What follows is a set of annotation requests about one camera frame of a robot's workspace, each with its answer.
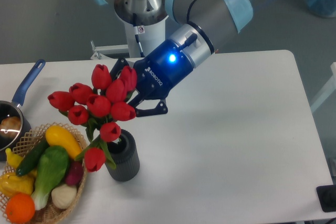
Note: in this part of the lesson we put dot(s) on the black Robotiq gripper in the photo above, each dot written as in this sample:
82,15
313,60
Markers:
158,73

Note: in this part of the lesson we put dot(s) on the red tulip bouquet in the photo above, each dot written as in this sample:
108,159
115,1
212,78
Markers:
98,108

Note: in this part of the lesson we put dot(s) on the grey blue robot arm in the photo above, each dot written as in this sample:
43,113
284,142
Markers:
170,38

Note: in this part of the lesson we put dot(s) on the dark grey ribbed vase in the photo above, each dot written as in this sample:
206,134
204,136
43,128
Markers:
125,155

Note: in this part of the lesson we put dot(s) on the yellow squash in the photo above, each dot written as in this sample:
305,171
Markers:
71,141

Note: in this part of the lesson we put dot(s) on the green bok choy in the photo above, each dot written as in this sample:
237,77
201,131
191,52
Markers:
51,169

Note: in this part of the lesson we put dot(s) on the white garlic bulb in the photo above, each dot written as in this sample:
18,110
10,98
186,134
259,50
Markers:
63,195

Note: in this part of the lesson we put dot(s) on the dark green cucumber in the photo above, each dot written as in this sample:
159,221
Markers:
31,159

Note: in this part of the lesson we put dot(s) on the brown bread roll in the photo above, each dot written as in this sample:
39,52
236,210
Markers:
10,127

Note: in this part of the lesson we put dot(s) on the small yellow banana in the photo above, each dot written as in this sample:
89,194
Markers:
13,159

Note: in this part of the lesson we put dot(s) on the woven wicker basket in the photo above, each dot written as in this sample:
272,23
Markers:
51,214

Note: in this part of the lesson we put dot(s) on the yellow bell pepper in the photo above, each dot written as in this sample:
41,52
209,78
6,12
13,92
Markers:
11,184

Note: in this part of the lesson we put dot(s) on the orange fruit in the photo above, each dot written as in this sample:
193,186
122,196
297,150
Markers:
20,208

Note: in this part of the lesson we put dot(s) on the black device at edge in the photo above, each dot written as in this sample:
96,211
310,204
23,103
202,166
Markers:
326,195

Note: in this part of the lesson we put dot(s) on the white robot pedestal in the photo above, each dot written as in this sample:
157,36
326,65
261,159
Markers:
141,40

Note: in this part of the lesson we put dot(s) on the blue handled saucepan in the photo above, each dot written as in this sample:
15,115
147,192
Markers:
13,107

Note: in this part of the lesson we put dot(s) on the white frame at right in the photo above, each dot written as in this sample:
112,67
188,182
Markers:
327,89

